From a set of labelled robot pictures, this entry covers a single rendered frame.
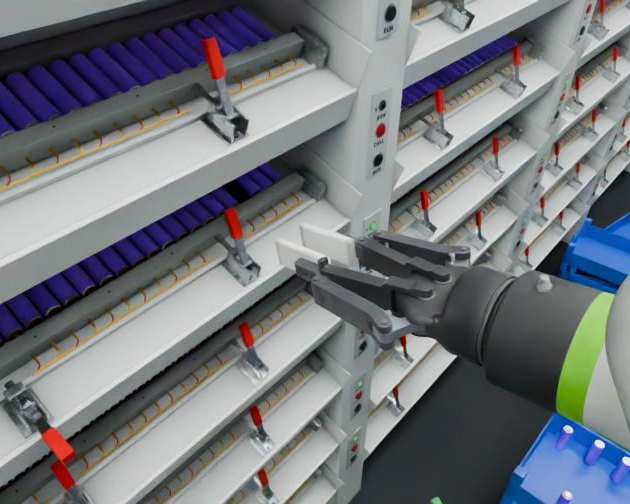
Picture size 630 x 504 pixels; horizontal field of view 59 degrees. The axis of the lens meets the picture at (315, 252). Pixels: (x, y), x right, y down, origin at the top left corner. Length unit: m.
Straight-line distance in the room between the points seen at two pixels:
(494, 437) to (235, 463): 0.88
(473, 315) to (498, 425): 1.26
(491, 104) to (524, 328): 0.75
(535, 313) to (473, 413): 1.28
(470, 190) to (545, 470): 0.57
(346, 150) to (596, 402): 0.45
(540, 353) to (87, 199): 0.37
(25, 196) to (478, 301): 0.36
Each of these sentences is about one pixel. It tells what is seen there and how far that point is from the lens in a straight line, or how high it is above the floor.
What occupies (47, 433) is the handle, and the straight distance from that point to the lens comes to 0.55.
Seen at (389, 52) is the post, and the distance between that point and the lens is 0.71.
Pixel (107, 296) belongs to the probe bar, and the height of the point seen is 0.93.
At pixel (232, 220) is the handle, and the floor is 0.97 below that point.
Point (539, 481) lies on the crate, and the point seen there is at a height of 0.32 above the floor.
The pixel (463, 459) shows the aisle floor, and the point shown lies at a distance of 1.59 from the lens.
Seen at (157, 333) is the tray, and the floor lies 0.89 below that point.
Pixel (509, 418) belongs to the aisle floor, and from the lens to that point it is 1.70.
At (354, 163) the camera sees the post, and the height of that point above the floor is 0.97.
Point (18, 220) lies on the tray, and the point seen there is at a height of 1.08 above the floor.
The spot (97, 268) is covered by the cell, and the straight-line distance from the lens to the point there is 0.64.
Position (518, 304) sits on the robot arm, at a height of 1.07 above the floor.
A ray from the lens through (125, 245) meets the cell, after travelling 0.66.
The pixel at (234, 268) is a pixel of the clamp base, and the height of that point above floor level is 0.91.
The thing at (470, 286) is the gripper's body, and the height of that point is 1.05.
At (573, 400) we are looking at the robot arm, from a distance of 0.40.
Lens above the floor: 1.34
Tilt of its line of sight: 40 degrees down
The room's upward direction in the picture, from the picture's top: straight up
